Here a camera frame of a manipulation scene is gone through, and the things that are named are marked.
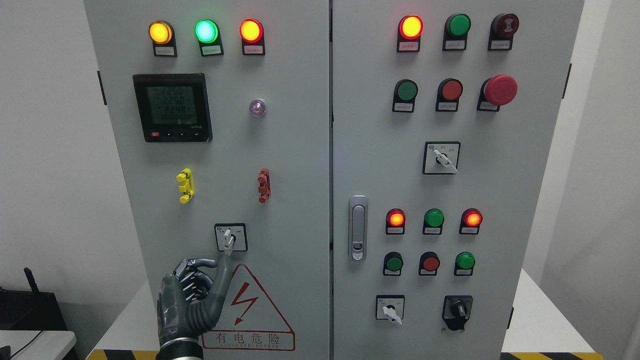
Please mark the red lit indicator lower left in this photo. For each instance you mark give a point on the red lit indicator lower left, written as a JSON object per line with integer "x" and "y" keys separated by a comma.
{"x": 395, "y": 222}

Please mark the white rotary light switch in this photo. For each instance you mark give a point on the white rotary light switch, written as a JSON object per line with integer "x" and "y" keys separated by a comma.
{"x": 231, "y": 237}

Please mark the green push button lower left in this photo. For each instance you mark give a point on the green push button lower left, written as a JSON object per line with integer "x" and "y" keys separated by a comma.
{"x": 392, "y": 264}

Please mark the green push button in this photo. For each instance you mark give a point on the green push button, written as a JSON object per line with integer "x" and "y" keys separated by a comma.
{"x": 464, "y": 264}
{"x": 392, "y": 264}
{"x": 456, "y": 29}

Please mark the red terminal connector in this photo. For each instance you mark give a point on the red terminal connector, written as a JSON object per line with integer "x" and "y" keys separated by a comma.
{"x": 264, "y": 185}

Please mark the silver door lock handle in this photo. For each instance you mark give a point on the silver door lock handle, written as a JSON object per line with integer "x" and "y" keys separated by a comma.
{"x": 358, "y": 226}

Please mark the white side table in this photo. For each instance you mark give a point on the white side table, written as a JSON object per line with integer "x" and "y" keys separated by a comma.
{"x": 49, "y": 345}

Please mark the yellow terminal connector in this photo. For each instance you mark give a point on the yellow terminal connector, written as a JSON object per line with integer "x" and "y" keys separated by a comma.
{"x": 186, "y": 185}

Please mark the red emergency stop button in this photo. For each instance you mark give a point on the red emergency stop button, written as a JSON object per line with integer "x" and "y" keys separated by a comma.
{"x": 497, "y": 91}

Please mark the black rotary switch bottom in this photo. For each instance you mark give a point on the black rotary switch bottom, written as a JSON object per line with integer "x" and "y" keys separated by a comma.
{"x": 456, "y": 311}

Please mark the red lit indicator lower right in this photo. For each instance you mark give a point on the red lit indicator lower right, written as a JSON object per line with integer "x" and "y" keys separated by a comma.
{"x": 471, "y": 220}

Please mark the grey cabinet door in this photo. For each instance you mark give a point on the grey cabinet door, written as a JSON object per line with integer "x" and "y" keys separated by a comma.
{"x": 288, "y": 236}
{"x": 379, "y": 153}

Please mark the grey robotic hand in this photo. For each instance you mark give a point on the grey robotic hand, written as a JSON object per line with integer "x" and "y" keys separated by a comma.
{"x": 191, "y": 298}

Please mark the red push button second row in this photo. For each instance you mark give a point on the red push button second row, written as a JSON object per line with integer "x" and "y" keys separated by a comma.
{"x": 448, "y": 95}

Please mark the silver black robot forearm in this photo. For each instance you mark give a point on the silver black robot forearm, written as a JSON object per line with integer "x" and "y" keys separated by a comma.
{"x": 182, "y": 348}

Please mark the green push button lower right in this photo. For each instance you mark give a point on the green push button lower right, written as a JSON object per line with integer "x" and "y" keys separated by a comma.
{"x": 464, "y": 264}

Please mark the green lit indicator light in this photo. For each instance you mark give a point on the green lit indicator light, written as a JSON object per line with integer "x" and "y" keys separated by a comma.
{"x": 209, "y": 38}

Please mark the yellow indicator light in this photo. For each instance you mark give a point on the yellow indicator light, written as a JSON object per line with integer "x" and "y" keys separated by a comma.
{"x": 162, "y": 37}

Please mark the white rotary switch upper right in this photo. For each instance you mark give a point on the white rotary switch upper right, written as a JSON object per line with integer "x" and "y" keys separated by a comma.
{"x": 441, "y": 157}

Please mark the green push button top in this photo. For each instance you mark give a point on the green push button top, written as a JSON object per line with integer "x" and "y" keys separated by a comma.
{"x": 456, "y": 29}

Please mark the black device with antenna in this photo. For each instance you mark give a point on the black device with antenna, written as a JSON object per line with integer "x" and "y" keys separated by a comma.
{"x": 32, "y": 310}

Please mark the red push button lower middle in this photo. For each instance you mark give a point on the red push button lower middle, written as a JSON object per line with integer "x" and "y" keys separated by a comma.
{"x": 429, "y": 264}

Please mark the clear round lamp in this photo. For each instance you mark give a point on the clear round lamp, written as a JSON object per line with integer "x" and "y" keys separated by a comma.
{"x": 257, "y": 107}

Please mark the grey left cabinet door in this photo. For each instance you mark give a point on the grey left cabinet door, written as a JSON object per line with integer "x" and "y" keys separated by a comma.
{"x": 288, "y": 236}

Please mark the green push button second row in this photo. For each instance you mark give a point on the green push button second row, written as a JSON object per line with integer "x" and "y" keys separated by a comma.
{"x": 404, "y": 96}

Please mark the red lit indicator light left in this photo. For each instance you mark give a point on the red lit indicator light left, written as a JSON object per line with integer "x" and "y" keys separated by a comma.
{"x": 252, "y": 36}

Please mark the dark red buzzer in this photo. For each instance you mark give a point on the dark red buzzer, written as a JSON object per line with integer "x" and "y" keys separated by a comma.
{"x": 502, "y": 30}

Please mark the red electric warning sticker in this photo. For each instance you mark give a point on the red electric warning sticker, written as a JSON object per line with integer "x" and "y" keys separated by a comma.
{"x": 250, "y": 320}

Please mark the white rotary switch bottom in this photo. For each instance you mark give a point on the white rotary switch bottom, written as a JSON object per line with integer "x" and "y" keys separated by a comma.
{"x": 390, "y": 308}

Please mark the red lit indicator top right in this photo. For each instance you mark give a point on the red lit indicator top right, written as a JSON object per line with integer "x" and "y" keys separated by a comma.
{"x": 409, "y": 33}

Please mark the black digital power meter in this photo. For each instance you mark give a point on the black digital power meter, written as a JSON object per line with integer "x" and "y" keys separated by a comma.
{"x": 173, "y": 107}

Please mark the green indicator lower middle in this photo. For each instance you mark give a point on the green indicator lower middle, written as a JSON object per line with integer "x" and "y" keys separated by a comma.
{"x": 433, "y": 222}

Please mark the grey right cabinet door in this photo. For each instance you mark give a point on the grey right cabinet door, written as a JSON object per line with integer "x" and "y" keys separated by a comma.
{"x": 379, "y": 153}

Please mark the white cabinet platform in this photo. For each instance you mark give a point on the white cabinet platform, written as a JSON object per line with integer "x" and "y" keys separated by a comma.
{"x": 537, "y": 330}

